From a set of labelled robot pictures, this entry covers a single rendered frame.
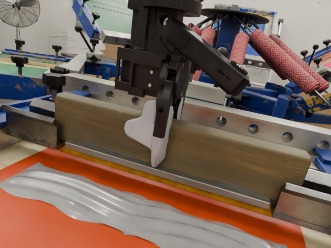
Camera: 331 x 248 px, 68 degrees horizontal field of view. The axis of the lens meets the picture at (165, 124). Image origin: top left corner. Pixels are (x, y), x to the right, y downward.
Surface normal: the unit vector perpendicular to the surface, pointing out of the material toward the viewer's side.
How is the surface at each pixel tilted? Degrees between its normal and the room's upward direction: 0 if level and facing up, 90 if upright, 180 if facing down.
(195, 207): 0
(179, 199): 0
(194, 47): 92
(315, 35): 90
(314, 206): 90
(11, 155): 0
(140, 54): 90
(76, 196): 32
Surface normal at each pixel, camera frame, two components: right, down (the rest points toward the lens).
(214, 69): -0.33, 0.29
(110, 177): 0.16, -0.93
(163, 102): -0.26, 0.07
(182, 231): 0.09, -0.64
